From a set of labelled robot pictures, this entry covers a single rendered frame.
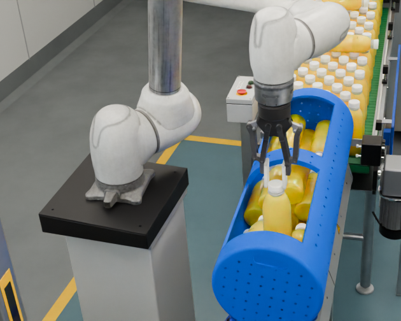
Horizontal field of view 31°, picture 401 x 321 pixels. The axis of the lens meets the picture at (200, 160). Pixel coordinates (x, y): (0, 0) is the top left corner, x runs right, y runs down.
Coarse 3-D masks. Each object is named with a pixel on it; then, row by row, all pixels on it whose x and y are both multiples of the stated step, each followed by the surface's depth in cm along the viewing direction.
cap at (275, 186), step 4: (272, 180) 179; (276, 180) 179; (280, 180) 179; (268, 184) 178; (272, 184) 178; (276, 184) 178; (280, 184) 178; (268, 188) 179; (272, 188) 177; (276, 188) 177; (280, 188) 177; (272, 192) 178; (276, 192) 177; (280, 192) 178
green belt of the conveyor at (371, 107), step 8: (384, 8) 395; (384, 16) 385; (384, 24) 375; (384, 32) 366; (376, 56) 343; (376, 64) 335; (376, 72) 328; (376, 80) 322; (376, 88) 315; (376, 96) 309; (368, 112) 297; (368, 120) 291; (368, 128) 286; (352, 160) 268; (352, 168) 268; (360, 168) 267; (368, 168) 266
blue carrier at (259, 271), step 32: (320, 96) 240; (352, 128) 245; (256, 160) 226; (320, 160) 211; (320, 192) 199; (320, 224) 190; (224, 256) 180; (256, 256) 178; (288, 256) 175; (320, 256) 182; (224, 288) 185; (256, 288) 183; (288, 288) 180; (320, 288) 177; (256, 320) 188; (288, 320) 186
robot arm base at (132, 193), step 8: (144, 176) 231; (152, 176) 236; (96, 184) 229; (104, 184) 225; (128, 184) 224; (136, 184) 226; (144, 184) 230; (88, 192) 228; (96, 192) 227; (104, 192) 225; (112, 192) 224; (120, 192) 225; (128, 192) 225; (136, 192) 226; (88, 200) 227; (104, 200) 222; (112, 200) 222; (120, 200) 225; (128, 200) 224; (136, 200) 224
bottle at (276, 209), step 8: (264, 200) 180; (272, 200) 178; (280, 200) 178; (288, 200) 180; (264, 208) 180; (272, 208) 178; (280, 208) 178; (288, 208) 179; (264, 216) 181; (272, 216) 179; (280, 216) 179; (288, 216) 180; (264, 224) 183; (272, 224) 180; (280, 224) 180; (288, 224) 181; (280, 232) 181; (288, 232) 183
